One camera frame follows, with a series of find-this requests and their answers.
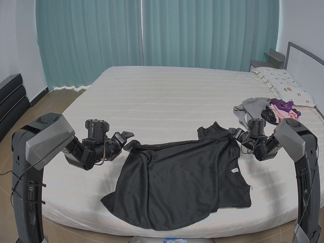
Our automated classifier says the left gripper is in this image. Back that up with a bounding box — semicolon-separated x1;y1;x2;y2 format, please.
105;131;135;159

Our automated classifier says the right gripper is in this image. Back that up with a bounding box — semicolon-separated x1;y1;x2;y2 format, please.
228;127;250;144

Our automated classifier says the black T-shirt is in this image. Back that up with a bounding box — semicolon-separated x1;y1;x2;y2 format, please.
100;121;253;231

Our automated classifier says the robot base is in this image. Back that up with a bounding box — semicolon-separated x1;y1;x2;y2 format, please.
129;236;210;243

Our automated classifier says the pile of clothes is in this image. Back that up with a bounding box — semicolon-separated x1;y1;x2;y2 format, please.
261;98;303;125

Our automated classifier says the bed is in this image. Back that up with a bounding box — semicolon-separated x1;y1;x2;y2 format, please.
42;42;324;237

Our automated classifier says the grey garment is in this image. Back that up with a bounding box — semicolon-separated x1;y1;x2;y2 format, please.
233;97;271;130

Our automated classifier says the white printed pillow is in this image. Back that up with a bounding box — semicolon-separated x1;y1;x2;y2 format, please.
251;67;317;107

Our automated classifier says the grey bedside table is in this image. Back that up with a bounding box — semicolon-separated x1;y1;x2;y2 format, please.
250;48;285;72

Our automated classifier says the blue-green curtain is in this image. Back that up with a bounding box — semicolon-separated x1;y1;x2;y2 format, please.
36;0;145;90
142;0;281;71

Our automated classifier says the black chest of drawers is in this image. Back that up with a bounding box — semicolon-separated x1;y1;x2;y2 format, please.
0;74;30;142

